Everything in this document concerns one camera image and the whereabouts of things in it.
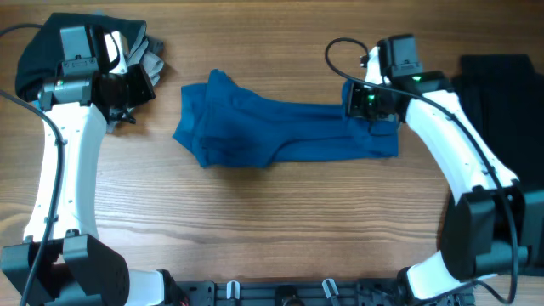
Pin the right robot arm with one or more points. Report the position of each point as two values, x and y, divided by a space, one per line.
430 107

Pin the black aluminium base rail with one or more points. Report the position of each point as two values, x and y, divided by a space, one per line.
363 292

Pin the grey folded garment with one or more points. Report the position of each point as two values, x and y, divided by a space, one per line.
146 53

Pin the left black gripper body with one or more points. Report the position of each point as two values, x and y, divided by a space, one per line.
133 87

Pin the white rail clip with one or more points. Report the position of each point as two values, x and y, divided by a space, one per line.
233 290
330 289

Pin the dark green folded garment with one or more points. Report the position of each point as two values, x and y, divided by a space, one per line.
42 55

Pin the right white rail clip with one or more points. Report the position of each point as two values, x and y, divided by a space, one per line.
330 289

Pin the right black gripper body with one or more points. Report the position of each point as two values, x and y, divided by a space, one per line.
367 101

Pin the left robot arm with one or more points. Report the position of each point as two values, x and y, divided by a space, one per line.
61 260

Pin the black garment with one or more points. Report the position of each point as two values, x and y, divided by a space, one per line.
502 96

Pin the left white rail clip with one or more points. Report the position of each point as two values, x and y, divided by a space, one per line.
233 290

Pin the blue polo shirt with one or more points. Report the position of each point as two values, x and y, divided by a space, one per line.
222 124

